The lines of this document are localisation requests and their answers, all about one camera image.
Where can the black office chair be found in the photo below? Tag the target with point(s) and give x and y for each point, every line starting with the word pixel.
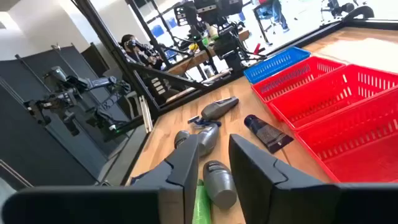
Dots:
pixel 337 7

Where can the dark blue container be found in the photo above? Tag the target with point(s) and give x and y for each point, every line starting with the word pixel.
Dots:
pixel 219 185

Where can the black toiletry tube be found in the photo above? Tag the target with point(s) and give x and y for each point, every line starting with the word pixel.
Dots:
pixel 269 134

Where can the black partition panel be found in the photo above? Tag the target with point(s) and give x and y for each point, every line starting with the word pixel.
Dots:
pixel 25 149

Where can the blue plastic basket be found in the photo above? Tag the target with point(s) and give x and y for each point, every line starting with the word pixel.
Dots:
pixel 273 65

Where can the blue metallic bottle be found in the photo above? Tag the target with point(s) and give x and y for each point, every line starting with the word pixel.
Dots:
pixel 207 140

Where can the green toiletry tube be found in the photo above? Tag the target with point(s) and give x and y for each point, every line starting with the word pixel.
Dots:
pixel 201 207

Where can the person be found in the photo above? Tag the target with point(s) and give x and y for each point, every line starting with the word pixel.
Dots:
pixel 140 51
pixel 276 12

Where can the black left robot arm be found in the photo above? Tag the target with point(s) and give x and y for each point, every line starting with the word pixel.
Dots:
pixel 230 46

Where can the red plastic basket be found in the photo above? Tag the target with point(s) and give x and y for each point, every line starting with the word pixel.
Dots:
pixel 326 99
pixel 357 149
pixel 295 77

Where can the wooden neighbouring table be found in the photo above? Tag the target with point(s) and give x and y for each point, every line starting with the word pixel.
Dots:
pixel 186 63

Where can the black neighbouring robot arm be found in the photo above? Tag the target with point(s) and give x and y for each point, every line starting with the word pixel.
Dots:
pixel 65 99

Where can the dark blue disposable razor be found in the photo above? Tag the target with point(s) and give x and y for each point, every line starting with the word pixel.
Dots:
pixel 203 122

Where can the grey deodorant bottle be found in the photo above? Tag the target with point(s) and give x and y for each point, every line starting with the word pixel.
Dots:
pixel 216 109

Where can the black aluminium table frame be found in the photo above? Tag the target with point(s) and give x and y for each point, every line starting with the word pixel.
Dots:
pixel 323 31

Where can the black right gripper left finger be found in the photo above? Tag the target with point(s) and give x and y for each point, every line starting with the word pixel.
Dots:
pixel 180 174

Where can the white flat strip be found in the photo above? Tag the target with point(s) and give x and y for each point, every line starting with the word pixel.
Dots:
pixel 146 113

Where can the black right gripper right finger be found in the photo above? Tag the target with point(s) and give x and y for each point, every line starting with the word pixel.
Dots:
pixel 261 186

